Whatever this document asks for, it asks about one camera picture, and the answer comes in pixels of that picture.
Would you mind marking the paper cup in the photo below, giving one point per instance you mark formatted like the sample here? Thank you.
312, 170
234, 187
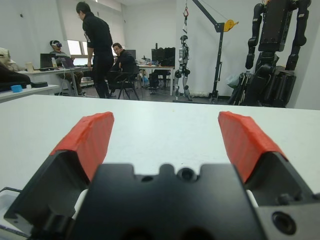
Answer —
29, 67

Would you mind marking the small blue box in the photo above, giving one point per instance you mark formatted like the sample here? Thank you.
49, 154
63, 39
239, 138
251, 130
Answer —
16, 89

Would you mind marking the person wearing VR headset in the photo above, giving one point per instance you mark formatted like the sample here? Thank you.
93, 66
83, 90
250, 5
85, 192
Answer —
61, 53

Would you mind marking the beige padded jacket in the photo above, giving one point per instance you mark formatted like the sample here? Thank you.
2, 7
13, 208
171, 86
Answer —
8, 61

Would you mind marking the small silver humanoid robot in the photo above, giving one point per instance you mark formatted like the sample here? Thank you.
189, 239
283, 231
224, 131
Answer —
183, 53

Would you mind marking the black laptop screen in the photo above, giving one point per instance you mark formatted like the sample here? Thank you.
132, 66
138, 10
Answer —
46, 60

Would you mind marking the folded black frames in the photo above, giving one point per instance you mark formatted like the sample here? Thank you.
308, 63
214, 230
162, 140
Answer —
241, 87

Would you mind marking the black crane hoist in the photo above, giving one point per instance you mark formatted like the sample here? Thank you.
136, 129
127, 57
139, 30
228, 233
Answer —
220, 62

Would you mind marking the black equipment case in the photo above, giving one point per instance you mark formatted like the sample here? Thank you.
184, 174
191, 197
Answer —
168, 57

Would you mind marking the person with glasses, black jacket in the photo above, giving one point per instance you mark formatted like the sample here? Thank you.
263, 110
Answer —
125, 60

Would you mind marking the black bag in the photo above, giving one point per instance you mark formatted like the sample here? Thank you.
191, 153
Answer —
12, 77

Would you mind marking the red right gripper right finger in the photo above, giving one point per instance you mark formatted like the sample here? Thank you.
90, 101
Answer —
242, 140

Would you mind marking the yellow hoist pulley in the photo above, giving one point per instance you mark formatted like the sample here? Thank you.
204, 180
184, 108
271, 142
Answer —
228, 25

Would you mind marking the person in black printed top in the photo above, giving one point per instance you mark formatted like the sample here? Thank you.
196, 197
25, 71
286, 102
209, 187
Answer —
97, 37

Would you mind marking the pale plastic bag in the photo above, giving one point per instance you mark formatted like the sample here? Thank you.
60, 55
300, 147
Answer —
232, 81

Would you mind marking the open purple laptop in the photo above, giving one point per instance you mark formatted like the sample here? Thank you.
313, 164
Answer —
66, 62

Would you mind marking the large black humanoid robot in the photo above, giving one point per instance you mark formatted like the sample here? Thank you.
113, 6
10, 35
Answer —
275, 27

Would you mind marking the white side table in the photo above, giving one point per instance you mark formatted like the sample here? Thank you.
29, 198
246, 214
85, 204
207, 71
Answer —
30, 90

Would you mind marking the black folding chair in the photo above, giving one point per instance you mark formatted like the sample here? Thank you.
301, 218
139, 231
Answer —
127, 83

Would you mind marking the clear drink bottle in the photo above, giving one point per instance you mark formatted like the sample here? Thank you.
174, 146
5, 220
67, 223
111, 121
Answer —
53, 63

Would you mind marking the white desk with laptops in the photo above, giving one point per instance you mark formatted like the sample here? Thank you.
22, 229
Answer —
45, 71

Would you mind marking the white desk with equipment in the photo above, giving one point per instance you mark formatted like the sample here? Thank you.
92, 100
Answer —
160, 67

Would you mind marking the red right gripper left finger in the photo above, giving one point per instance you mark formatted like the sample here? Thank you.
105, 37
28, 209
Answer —
90, 140

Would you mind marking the black desk chair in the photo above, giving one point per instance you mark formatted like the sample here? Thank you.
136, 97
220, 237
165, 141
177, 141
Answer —
158, 80

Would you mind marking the flat black pad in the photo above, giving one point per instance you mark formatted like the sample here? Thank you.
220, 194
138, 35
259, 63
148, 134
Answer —
39, 84

